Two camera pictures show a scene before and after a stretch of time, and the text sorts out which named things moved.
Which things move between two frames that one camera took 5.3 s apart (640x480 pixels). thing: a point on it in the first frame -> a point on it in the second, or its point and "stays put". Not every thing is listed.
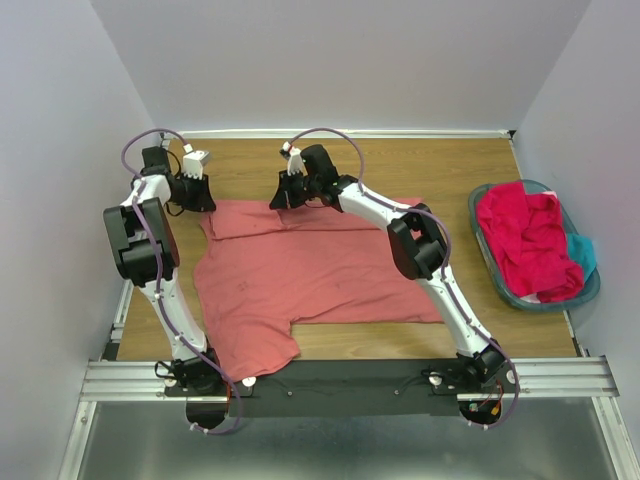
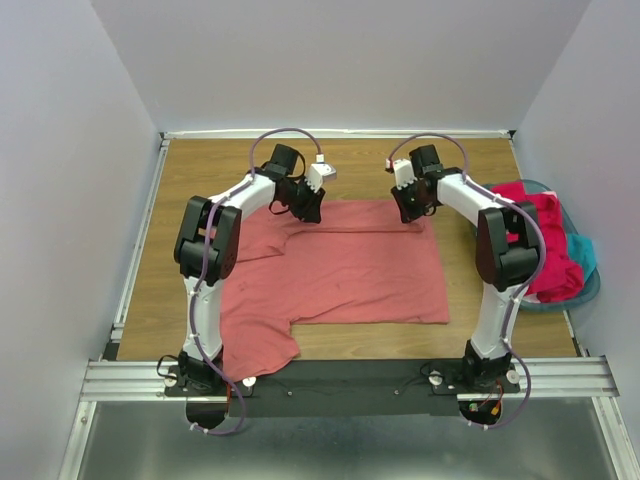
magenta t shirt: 528,233 stays put
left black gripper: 202,200 -> 311,211
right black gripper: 282,198 -> 407,214
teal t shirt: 582,250 stays put
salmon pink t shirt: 261,269 stays put
